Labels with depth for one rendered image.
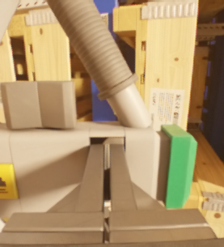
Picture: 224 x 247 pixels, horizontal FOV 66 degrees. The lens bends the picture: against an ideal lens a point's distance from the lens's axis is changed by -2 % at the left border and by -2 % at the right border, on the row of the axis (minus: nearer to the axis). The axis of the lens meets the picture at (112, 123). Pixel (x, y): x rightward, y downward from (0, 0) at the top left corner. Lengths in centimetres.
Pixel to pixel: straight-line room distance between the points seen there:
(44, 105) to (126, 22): 74
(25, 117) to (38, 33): 87
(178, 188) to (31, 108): 16
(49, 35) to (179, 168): 89
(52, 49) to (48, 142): 83
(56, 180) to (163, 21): 77
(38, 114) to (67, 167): 5
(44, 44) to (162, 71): 58
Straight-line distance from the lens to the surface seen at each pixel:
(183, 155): 18
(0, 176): 19
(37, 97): 16
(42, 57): 100
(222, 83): 198
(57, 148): 16
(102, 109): 94
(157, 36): 84
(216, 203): 107
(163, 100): 83
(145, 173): 17
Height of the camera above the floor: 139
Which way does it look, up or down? 14 degrees down
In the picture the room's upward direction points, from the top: 94 degrees clockwise
